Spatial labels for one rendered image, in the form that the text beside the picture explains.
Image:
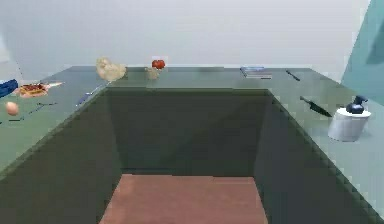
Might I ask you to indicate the beige lumpy food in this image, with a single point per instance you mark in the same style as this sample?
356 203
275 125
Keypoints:
110 70

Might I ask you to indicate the green kitchen counter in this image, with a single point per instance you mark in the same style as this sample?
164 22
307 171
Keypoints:
186 133

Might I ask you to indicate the red tomato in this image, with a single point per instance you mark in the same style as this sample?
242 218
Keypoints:
158 64

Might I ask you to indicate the blue grey book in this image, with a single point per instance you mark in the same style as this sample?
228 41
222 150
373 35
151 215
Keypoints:
255 72

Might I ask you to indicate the thin black pen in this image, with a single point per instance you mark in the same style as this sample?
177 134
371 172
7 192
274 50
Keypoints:
292 75

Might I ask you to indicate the black kitchen knife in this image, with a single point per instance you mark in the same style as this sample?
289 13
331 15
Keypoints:
315 106

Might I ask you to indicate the thin black utensil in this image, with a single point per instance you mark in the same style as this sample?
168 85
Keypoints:
40 107

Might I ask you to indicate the white soap dispenser bottle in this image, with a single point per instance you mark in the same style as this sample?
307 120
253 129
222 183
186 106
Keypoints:
349 122

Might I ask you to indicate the brown egg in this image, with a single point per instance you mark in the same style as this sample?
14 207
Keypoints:
12 108

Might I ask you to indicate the dark blue object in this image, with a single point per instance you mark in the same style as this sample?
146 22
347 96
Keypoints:
7 87

